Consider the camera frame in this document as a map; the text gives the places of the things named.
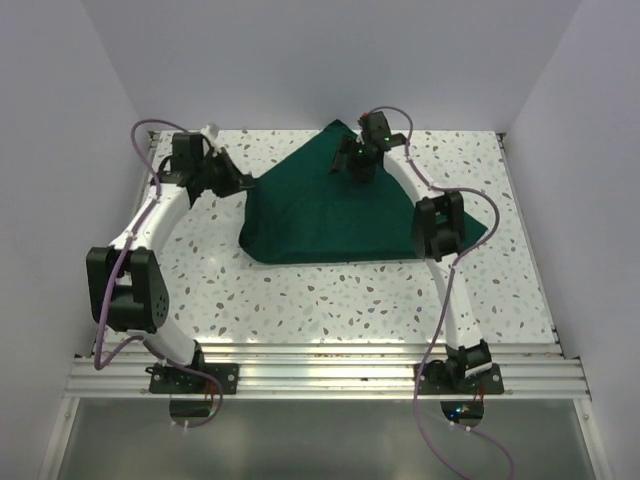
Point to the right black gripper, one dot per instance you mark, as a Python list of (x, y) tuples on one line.
[(362, 174)]

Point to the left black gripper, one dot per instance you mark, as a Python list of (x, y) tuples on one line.
[(233, 181)]

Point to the green surgical drape cloth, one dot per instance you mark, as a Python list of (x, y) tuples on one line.
[(300, 212)]

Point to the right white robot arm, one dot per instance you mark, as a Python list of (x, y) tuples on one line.
[(438, 234)]

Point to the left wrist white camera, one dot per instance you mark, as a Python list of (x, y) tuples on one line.
[(210, 133)]

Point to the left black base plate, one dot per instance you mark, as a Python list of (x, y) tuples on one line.
[(170, 380)]

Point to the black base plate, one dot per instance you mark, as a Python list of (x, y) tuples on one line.
[(434, 380), (170, 380)]

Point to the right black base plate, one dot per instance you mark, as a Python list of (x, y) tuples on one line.
[(434, 380)]

